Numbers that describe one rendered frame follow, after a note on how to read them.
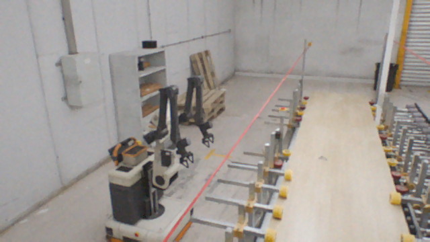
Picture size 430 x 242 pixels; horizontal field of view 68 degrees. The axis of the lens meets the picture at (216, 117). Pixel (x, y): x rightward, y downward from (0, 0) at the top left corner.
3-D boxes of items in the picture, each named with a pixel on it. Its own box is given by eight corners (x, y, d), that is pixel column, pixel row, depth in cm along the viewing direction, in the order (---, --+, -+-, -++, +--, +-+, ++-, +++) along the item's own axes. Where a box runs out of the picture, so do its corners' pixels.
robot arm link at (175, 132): (173, 85, 246) (165, 88, 236) (179, 85, 243) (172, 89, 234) (175, 138, 259) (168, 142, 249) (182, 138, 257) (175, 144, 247)
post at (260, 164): (255, 218, 246) (257, 161, 230) (256, 216, 249) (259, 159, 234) (260, 219, 245) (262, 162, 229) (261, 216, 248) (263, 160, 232)
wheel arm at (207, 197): (205, 200, 221) (205, 195, 219) (207, 197, 224) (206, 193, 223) (278, 214, 205) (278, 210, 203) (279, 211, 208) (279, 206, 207)
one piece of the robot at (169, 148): (156, 165, 279) (154, 142, 272) (173, 152, 303) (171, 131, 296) (173, 169, 273) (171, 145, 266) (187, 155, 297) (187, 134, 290)
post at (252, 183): (247, 242, 225) (248, 181, 209) (248, 238, 228) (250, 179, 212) (252, 243, 223) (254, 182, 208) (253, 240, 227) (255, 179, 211)
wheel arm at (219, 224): (189, 222, 198) (189, 217, 197) (192, 218, 202) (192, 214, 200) (271, 240, 182) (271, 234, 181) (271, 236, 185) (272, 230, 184)
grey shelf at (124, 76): (119, 152, 514) (108, 54, 463) (149, 132, 594) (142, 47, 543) (144, 156, 499) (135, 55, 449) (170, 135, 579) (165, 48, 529)
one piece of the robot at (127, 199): (112, 230, 308) (101, 150, 281) (145, 200, 355) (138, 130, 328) (142, 239, 295) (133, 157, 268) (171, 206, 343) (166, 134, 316)
